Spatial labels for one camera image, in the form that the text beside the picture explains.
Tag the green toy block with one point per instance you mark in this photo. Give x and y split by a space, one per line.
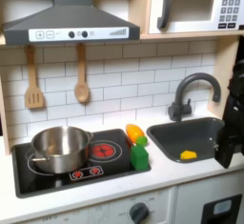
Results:
139 158

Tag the orange toy carrot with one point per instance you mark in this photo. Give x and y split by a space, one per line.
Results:
134 132

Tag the yellow toy block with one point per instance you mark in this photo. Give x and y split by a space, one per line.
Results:
188 155

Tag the dark grey sink basin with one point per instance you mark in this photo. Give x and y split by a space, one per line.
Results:
178 137

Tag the dark grey tap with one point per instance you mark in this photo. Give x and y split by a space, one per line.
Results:
181 107

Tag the black stove top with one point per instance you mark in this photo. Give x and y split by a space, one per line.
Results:
122 166

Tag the dark grey oven knob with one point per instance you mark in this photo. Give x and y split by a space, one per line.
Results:
138 213

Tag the light wooden shelf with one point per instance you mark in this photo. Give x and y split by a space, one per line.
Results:
190 35

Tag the white toy microwave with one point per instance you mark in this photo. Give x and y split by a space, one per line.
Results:
197 21

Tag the wooden spoon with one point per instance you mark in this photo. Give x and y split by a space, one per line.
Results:
82 91

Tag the steel pot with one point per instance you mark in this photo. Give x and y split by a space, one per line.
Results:
60 154

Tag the wooden slotted spatula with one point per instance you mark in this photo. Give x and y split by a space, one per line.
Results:
34 97

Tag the grey range hood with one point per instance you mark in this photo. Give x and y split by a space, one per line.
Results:
70 18

